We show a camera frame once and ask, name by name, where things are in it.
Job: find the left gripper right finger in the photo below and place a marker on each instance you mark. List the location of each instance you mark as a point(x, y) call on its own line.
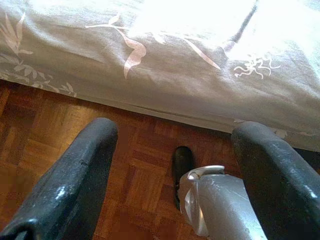
point(280, 180)

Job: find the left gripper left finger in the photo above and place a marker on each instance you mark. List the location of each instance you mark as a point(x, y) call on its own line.
point(65, 185)

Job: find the bed with grey leaf sheet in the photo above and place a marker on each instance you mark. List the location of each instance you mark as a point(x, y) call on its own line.
point(160, 75)

